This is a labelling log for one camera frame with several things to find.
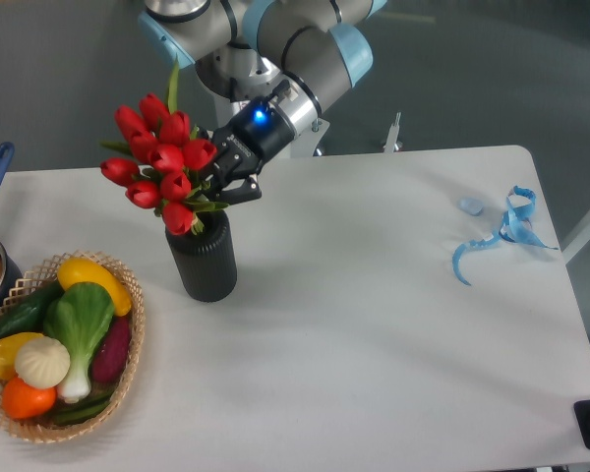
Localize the yellow bell pepper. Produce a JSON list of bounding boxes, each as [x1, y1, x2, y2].
[[0, 332, 43, 381]]

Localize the small light blue cap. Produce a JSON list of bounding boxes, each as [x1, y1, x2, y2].
[[457, 197, 484, 216]]

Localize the green bean pods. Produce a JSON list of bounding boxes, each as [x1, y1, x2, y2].
[[49, 390, 112, 427]]

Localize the red tulip bouquet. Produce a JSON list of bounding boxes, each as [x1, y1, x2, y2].
[[100, 64, 227, 236]]

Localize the purple sweet potato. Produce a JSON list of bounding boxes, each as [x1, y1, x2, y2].
[[90, 317, 131, 384]]

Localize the blue ribbon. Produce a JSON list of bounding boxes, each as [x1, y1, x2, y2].
[[451, 185, 559, 286]]

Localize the dark green cucumber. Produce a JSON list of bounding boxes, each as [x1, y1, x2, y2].
[[0, 280, 64, 339]]

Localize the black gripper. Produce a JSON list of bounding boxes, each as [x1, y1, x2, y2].
[[208, 97, 295, 206]]

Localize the white steamed bun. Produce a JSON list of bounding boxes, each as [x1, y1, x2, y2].
[[14, 336, 71, 389]]

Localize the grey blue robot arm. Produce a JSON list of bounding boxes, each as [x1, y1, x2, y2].
[[139, 1, 383, 205]]

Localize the black ribbed vase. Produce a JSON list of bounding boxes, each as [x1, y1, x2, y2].
[[165, 210, 237, 303]]

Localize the green bok choy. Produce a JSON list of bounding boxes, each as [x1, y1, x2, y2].
[[43, 282, 114, 404]]

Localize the woven bamboo basket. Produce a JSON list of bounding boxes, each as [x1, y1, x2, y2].
[[0, 251, 146, 443]]

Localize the orange fruit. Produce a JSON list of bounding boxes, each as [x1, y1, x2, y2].
[[1, 377, 57, 420]]

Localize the yellow squash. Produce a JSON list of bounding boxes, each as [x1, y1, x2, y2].
[[56, 257, 133, 318]]

